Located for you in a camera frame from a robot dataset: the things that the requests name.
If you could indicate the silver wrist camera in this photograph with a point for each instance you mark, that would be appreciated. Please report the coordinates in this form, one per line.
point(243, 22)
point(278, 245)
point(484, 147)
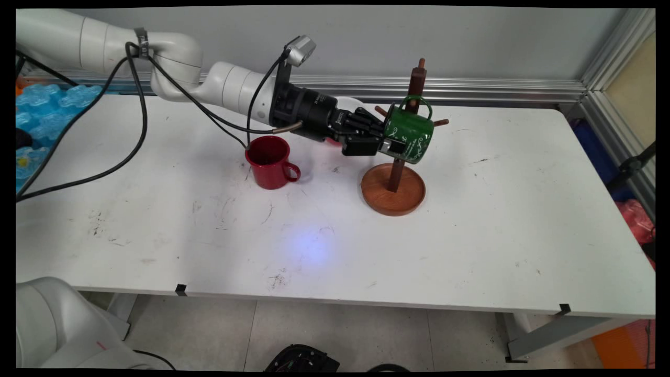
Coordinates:
point(301, 51)

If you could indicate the green mug with white print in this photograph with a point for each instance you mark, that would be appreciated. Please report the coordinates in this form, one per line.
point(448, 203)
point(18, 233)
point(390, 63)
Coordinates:
point(411, 133)

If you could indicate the blue plastic item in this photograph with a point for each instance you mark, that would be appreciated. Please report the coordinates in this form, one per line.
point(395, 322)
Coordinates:
point(596, 157)

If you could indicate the black tape tab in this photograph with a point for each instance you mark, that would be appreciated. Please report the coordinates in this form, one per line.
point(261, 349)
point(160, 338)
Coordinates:
point(181, 289)
point(565, 309)

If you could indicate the black device on floor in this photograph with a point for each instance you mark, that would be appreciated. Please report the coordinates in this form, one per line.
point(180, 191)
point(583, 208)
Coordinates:
point(301, 358)

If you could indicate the white rounded plastic housing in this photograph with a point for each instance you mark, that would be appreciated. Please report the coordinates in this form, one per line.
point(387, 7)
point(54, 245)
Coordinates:
point(52, 324)

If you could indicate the red bowl white inside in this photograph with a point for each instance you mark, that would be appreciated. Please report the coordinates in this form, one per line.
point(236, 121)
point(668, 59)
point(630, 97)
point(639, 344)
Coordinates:
point(349, 101)

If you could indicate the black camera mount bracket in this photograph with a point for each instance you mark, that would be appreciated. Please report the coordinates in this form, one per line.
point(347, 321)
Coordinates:
point(281, 84)

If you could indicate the beige panel board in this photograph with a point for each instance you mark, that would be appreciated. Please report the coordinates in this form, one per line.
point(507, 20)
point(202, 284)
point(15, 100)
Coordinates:
point(636, 89)

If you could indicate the wooden mug tree stand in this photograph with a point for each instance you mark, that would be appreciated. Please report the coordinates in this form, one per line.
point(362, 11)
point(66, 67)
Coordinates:
point(392, 199)

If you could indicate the aluminium profile frame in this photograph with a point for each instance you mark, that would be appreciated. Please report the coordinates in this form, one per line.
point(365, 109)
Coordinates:
point(471, 89)

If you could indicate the grey table leg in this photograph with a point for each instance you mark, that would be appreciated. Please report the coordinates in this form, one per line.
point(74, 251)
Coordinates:
point(110, 314)
point(555, 335)

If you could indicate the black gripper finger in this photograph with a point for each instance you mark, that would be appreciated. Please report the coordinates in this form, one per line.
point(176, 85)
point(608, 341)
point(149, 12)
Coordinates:
point(361, 146)
point(372, 123)

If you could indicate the red enamel mug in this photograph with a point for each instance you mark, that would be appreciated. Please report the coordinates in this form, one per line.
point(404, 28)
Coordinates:
point(269, 167)

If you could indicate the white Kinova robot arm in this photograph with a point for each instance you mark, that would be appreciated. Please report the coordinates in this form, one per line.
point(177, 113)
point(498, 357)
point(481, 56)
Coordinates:
point(104, 36)

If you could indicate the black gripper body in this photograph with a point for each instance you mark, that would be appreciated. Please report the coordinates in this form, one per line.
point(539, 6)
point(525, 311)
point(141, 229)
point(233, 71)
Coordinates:
point(309, 112)

